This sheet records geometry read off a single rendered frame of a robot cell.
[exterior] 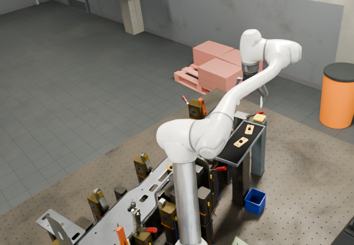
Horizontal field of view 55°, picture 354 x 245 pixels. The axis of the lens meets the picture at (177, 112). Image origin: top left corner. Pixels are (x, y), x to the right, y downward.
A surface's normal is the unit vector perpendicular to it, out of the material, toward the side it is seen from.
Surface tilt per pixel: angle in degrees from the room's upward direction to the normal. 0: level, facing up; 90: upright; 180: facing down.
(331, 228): 0
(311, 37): 90
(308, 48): 90
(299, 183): 0
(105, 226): 0
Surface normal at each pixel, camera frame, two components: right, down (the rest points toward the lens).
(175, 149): -0.53, 0.25
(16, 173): -0.11, -0.83
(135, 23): 0.66, 0.36
